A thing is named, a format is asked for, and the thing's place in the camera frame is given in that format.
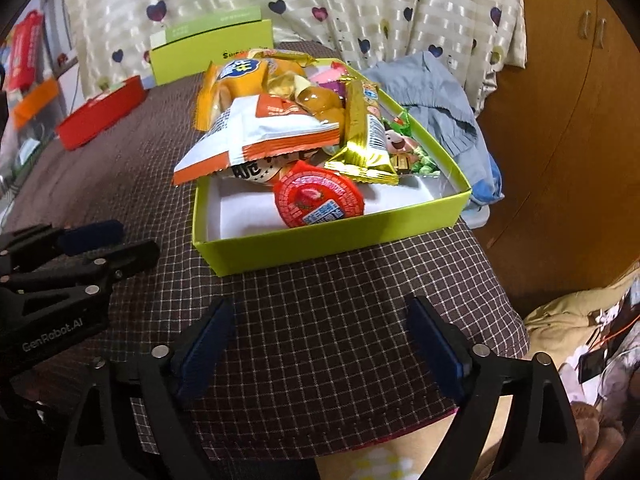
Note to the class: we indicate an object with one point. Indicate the heart pattern curtain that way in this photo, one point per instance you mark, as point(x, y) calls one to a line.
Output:
point(475, 39)

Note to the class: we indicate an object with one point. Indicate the pink jelly cup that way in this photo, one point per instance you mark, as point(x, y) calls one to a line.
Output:
point(331, 77)

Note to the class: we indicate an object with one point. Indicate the blue grey garment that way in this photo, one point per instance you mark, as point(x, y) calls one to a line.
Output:
point(426, 88)

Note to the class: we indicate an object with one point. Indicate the green open snack box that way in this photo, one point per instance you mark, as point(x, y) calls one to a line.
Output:
point(237, 228)

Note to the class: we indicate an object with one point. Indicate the yellow rice bar wrapper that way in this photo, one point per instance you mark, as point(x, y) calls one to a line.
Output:
point(363, 157)

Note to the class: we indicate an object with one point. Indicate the red gift box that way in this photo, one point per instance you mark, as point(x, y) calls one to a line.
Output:
point(24, 52)

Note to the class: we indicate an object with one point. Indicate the beige bedding pile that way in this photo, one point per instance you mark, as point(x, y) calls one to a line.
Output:
point(565, 324)

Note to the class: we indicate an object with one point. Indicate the wooden wardrobe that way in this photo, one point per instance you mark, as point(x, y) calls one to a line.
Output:
point(565, 132)

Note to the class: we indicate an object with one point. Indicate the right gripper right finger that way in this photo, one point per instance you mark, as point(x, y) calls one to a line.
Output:
point(540, 440)

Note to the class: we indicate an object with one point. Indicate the white orange snack bag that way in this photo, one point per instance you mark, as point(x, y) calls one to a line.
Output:
point(254, 127)

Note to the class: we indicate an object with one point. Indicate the yellow blue biscuit bag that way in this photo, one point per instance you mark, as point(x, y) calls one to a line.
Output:
point(276, 72)

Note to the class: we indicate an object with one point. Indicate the orange storage bin lid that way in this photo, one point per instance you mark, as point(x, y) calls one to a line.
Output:
point(32, 104)

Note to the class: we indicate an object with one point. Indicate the gold candy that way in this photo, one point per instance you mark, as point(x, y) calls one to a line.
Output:
point(322, 103)

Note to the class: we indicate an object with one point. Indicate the red woven plastic basket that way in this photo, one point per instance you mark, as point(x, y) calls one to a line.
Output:
point(100, 113)

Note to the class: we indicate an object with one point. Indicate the red lid jelly cup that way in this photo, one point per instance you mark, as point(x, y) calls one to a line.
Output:
point(309, 195)

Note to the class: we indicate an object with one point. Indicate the checkered dark bed cloth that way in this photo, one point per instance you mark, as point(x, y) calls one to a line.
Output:
point(319, 361)

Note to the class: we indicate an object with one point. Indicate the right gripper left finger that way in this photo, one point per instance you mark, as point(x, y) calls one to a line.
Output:
point(131, 422)

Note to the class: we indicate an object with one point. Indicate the green box lid upright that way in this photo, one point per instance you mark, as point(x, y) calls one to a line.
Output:
point(188, 48)

